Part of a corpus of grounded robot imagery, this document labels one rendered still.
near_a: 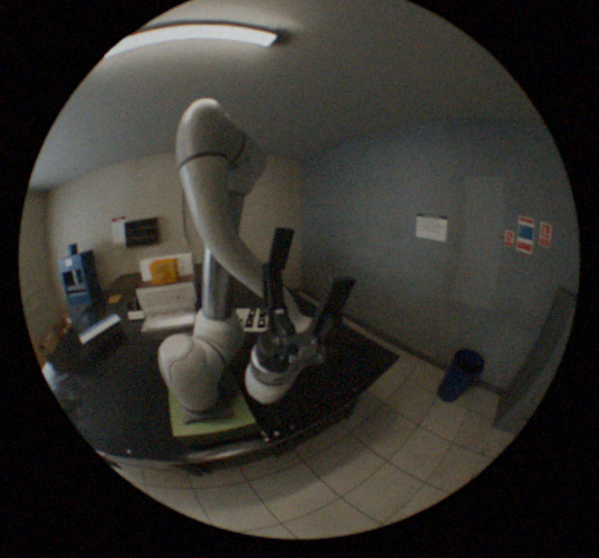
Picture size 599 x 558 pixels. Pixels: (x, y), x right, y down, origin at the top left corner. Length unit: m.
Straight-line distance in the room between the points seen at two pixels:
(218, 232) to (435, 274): 1.94
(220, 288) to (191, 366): 0.24
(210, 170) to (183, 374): 0.45
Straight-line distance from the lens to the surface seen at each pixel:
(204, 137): 0.34
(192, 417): 0.66
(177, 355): 0.49
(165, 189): 3.05
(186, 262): 1.70
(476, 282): 1.97
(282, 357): 0.29
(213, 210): 0.30
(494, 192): 1.96
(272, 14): 1.28
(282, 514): 1.60
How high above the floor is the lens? 1.57
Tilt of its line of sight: 14 degrees down
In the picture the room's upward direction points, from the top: straight up
